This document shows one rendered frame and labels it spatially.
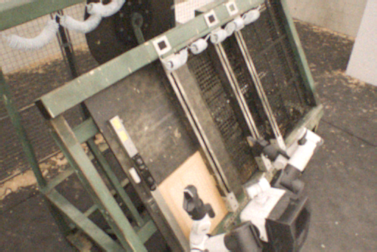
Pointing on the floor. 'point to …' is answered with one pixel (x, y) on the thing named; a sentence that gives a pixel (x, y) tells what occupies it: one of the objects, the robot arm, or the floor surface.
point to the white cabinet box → (365, 47)
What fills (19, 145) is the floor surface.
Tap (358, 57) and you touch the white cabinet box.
